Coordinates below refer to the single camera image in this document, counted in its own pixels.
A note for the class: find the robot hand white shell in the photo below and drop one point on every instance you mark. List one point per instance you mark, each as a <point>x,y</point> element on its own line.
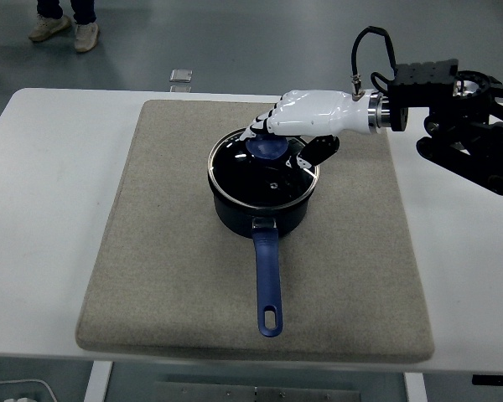
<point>318,111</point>

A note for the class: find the glass lid with blue knob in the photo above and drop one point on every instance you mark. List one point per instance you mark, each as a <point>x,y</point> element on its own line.
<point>239,176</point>

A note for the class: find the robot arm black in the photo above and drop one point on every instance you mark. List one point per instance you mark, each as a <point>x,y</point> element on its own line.
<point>457,109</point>

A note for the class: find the silver floor socket plate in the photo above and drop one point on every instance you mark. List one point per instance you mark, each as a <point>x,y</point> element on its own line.
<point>180,75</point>
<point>180,89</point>

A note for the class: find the beige fabric mat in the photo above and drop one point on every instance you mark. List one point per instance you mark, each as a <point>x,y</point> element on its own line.
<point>172,251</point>

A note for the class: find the person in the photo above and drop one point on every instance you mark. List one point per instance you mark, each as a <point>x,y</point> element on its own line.
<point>86,35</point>

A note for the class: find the grey metal plate with screws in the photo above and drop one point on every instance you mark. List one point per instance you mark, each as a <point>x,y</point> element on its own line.
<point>255,393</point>

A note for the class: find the white table leg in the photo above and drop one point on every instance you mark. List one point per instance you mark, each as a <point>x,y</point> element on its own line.
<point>97,383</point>
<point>416,388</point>

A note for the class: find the black flat bar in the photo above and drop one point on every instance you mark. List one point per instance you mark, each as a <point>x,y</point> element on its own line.
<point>496,380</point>

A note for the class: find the grey bin with white rim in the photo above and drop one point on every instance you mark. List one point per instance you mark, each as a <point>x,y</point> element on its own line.
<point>8,387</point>

